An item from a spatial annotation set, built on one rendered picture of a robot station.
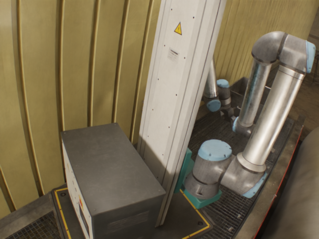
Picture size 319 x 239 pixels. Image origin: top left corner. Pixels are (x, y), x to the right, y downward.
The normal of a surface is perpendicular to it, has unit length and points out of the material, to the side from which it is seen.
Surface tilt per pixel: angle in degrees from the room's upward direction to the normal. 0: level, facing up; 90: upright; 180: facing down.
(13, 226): 0
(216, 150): 5
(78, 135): 0
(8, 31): 90
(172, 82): 90
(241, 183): 78
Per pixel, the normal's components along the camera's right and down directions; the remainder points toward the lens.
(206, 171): -0.55, 0.34
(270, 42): -0.73, 0.01
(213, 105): 0.15, 0.59
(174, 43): -0.84, 0.14
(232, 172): -0.36, -0.21
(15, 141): 0.78, 0.43
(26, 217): 0.18, -0.84
